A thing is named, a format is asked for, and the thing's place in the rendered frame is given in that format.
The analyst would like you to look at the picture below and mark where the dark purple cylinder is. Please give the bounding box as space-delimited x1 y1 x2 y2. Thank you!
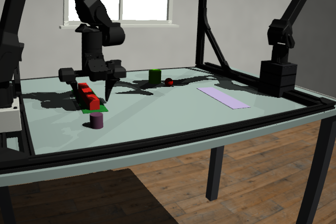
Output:
89 112 103 129

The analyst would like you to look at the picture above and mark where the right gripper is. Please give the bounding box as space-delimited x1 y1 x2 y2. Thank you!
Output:
59 48 126 104

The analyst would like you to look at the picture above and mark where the dark green rectangle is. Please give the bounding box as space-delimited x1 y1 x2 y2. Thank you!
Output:
79 93 108 114

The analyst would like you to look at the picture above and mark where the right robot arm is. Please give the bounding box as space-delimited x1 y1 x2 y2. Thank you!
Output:
0 0 125 109

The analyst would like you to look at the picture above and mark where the dark maroon ball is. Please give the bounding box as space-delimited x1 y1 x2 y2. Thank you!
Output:
165 78 173 86

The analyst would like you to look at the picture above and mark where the red rectangular bar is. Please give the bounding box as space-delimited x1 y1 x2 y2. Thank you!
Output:
78 83 100 110

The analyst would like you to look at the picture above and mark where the lavender rectangle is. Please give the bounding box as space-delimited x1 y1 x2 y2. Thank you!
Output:
197 87 250 109

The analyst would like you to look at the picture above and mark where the green cylinder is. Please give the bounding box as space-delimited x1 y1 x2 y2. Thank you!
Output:
149 69 162 84

